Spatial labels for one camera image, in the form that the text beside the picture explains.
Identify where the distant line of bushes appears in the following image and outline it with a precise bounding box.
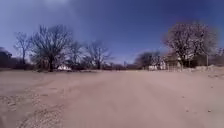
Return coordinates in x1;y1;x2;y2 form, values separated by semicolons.
0;47;148;72

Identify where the clump of bare trees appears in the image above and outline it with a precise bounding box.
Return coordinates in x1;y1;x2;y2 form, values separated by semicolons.
133;50;162;70

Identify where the small white building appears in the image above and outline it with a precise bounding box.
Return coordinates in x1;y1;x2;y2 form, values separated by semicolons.
56;64;73;72

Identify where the big dark bare tree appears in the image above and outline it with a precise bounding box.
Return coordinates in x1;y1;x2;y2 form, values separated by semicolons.
29;24;74;73

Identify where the large bare pale tree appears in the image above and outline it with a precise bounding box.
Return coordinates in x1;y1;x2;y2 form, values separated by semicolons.
162;21;220;69

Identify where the thin bare tree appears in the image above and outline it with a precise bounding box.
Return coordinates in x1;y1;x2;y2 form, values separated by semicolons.
13;31;34;70

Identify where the pole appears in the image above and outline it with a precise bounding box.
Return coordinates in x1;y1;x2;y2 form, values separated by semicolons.
205;54;210;69

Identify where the group of bare trees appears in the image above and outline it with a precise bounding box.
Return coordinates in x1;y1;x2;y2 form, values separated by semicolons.
213;47;224;67

